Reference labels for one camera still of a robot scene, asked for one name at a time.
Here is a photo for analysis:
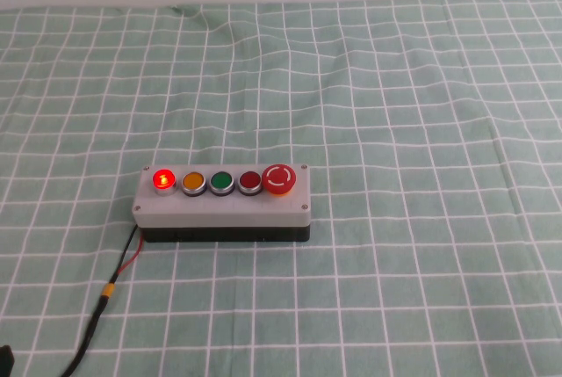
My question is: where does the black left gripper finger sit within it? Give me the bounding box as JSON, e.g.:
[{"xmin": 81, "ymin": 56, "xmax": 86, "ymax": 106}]
[{"xmin": 0, "ymin": 344, "xmax": 15, "ymax": 377}]

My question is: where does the grey black button control box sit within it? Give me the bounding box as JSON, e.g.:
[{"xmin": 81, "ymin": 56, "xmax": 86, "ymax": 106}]
[{"xmin": 132, "ymin": 163, "xmax": 313, "ymax": 244}]

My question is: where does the yellow flat push button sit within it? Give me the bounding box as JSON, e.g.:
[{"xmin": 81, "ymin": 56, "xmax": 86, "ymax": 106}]
[{"xmin": 180, "ymin": 170, "xmax": 207, "ymax": 198}]

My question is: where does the green flat push button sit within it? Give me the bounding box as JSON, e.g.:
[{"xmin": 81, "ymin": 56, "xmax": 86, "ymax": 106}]
[{"xmin": 208, "ymin": 170, "xmax": 235, "ymax": 197}]

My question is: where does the red flat push button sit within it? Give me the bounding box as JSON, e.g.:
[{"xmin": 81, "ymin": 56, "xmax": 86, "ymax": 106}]
[{"xmin": 237, "ymin": 170, "xmax": 264, "ymax": 198}]

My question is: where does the red mushroom emergency stop button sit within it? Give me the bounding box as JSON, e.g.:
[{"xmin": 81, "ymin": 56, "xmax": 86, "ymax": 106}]
[{"xmin": 262, "ymin": 163, "xmax": 295, "ymax": 198}]

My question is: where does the green white checked tablecloth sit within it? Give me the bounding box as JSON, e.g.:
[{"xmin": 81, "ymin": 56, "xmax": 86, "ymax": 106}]
[{"xmin": 0, "ymin": 0, "xmax": 562, "ymax": 377}]

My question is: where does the black sleeved cable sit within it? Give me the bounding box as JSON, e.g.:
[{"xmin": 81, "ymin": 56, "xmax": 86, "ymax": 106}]
[{"xmin": 58, "ymin": 297, "xmax": 109, "ymax": 377}]

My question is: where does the thin red wire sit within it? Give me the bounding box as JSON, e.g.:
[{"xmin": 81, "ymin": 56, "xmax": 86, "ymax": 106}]
[{"xmin": 113, "ymin": 236, "xmax": 144, "ymax": 283}]

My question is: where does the thin black wire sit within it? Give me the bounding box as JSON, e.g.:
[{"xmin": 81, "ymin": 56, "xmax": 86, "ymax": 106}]
[{"xmin": 112, "ymin": 224, "xmax": 139, "ymax": 284}]

